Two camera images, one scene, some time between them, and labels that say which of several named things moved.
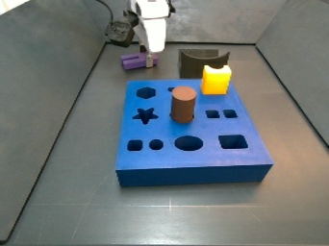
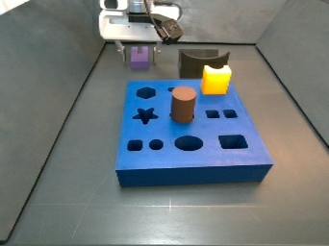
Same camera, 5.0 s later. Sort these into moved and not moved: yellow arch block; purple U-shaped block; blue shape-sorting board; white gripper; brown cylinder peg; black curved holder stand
Moved: purple U-shaped block; white gripper
Not moved: blue shape-sorting board; brown cylinder peg; yellow arch block; black curved holder stand
